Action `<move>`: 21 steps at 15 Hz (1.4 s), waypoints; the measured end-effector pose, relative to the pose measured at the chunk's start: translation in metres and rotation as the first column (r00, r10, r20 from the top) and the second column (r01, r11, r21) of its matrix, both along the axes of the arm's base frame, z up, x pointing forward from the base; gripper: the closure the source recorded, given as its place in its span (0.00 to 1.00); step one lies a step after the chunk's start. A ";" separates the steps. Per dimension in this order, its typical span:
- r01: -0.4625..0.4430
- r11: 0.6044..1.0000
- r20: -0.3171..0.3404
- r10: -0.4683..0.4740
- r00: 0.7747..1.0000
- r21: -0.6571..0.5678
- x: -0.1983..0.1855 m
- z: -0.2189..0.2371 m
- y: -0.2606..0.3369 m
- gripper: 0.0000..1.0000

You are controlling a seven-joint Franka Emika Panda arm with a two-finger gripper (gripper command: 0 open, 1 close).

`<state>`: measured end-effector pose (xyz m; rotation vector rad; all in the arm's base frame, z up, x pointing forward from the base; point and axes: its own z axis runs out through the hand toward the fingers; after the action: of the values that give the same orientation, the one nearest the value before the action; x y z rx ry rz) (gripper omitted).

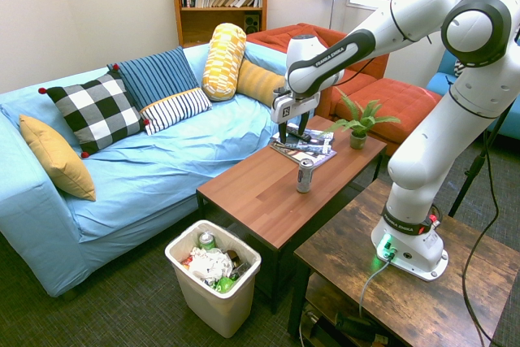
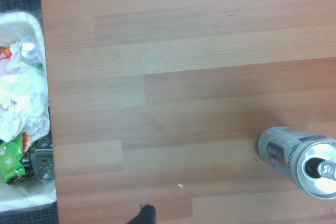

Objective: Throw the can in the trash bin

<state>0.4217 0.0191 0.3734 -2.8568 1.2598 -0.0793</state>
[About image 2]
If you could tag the white silver drink can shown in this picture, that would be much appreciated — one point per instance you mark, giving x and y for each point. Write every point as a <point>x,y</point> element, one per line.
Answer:
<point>278,150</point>

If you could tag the green soda can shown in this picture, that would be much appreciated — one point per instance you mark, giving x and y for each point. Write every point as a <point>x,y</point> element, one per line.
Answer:
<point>27,51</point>

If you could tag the green snack wrapper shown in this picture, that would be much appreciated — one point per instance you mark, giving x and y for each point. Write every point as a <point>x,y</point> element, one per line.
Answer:
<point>10,158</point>

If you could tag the orange snack wrapper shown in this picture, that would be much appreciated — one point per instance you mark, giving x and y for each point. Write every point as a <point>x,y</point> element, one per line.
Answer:
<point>4,52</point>

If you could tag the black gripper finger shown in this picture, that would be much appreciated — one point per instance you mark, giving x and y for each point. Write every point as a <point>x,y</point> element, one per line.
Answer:
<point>145,214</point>

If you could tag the white plastic trash bin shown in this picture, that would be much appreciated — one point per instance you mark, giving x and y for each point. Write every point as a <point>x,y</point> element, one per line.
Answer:
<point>18,22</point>

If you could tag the crumpled white paper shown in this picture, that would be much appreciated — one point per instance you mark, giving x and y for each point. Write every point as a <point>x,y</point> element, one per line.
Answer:
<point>21,100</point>

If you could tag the small paper crumb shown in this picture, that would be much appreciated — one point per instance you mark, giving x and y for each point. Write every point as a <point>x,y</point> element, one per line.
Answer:
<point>180,185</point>

